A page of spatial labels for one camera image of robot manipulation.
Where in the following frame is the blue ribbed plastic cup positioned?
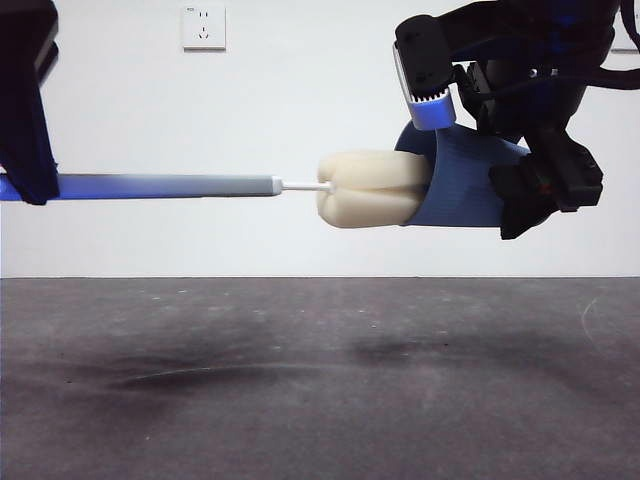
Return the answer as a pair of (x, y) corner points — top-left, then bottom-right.
(393, 122), (531, 234)

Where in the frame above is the cup brush with sponge head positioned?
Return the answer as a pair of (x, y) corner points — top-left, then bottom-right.
(0, 149), (431, 230)

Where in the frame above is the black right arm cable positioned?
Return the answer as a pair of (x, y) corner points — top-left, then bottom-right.
(597, 62), (640, 92)

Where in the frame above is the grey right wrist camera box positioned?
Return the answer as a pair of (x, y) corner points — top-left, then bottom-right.
(392, 14), (457, 132)

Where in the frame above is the white wall socket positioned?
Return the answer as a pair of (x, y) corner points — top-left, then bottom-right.
(610, 9), (640, 53)
(181, 5), (227, 52)

